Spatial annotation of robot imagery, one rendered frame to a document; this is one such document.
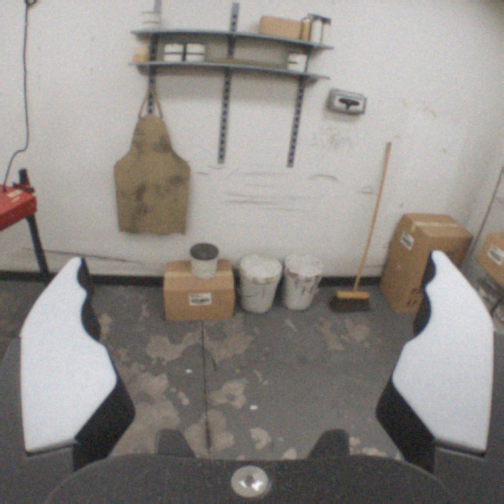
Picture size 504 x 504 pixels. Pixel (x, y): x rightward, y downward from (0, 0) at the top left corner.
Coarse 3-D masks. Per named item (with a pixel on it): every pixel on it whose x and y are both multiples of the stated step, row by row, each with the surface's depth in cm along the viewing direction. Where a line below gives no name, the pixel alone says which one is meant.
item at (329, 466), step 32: (160, 448) 5; (320, 448) 5; (64, 480) 4; (96, 480) 4; (128, 480) 4; (160, 480) 4; (192, 480) 4; (224, 480) 4; (256, 480) 4; (288, 480) 4; (320, 480) 4; (352, 480) 4; (384, 480) 4; (416, 480) 4
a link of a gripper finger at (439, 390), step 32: (448, 288) 9; (416, 320) 9; (448, 320) 7; (480, 320) 7; (416, 352) 7; (448, 352) 7; (480, 352) 6; (416, 384) 6; (448, 384) 6; (480, 384) 6; (384, 416) 6; (416, 416) 5; (448, 416) 5; (480, 416) 5; (416, 448) 5; (480, 448) 4
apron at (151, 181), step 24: (144, 120) 188; (144, 144) 196; (168, 144) 199; (120, 168) 201; (144, 168) 205; (168, 168) 206; (120, 192) 210; (144, 192) 214; (168, 192) 215; (120, 216) 220; (144, 216) 223; (168, 216) 224
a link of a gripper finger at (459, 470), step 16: (496, 336) 7; (496, 352) 6; (496, 368) 6; (496, 384) 5; (496, 400) 5; (496, 416) 5; (496, 432) 4; (432, 448) 5; (448, 448) 5; (496, 448) 4; (416, 464) 5; (432, 464) 4; (448, 464) 4; (464, 464) 4; (480, 464) 4; (496, 464) 4; (448, 480) 4; (464, 480) 4; (480, 480) 4; (496, 480) 4; (464, 496) 4; (480, 496) 3; (496, 496) 3
